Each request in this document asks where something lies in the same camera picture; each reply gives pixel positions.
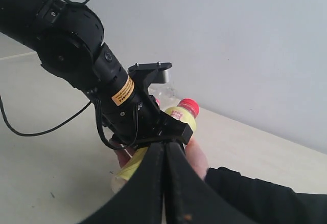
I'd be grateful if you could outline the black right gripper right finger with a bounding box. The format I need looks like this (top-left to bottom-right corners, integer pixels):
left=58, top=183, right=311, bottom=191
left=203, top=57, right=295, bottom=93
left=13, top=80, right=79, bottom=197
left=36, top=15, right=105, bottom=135
left=165, top=142, right=252, bottom=223

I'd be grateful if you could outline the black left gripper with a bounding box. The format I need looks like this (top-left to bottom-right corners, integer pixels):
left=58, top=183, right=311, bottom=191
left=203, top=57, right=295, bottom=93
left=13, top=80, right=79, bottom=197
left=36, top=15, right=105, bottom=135
left=102, top=93, right=192, bottom=149

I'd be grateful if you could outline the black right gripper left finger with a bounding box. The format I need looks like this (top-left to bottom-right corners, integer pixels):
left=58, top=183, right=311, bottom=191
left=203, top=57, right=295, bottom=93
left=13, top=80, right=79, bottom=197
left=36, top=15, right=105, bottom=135
left=82, top=143, right=164, bottom=224

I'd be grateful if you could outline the yellow drink bottle red cap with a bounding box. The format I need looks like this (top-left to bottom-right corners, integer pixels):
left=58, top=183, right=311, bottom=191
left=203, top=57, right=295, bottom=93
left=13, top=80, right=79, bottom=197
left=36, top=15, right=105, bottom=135
left=111, top=99, right=200, bottom=193

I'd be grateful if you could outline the clear bottle red label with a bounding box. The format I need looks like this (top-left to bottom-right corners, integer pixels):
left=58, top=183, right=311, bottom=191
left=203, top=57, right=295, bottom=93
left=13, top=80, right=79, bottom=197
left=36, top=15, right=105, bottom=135
left=149, top=83, right=177, bottom=109

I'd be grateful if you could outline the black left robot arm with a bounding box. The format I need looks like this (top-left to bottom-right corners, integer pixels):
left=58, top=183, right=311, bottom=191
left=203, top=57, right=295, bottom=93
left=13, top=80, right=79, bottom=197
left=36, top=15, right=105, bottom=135
left=1, top=0, right=193, bottom=148

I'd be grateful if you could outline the person's open bare hand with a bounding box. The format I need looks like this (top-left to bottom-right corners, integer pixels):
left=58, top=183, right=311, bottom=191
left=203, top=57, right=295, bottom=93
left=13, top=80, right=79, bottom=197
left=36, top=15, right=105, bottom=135
left=114, top=137, right=209, bottom=180

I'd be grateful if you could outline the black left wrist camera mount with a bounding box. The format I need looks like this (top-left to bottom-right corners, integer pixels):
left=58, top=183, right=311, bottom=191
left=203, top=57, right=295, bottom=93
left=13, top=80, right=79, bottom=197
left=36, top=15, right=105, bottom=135
left=128, top=62, right=172, bottom=93

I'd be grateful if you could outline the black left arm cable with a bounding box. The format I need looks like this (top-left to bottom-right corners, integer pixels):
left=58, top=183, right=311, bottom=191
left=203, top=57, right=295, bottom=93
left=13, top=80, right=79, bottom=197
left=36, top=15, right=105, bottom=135
left=0, top=0, right=144, bottom=150

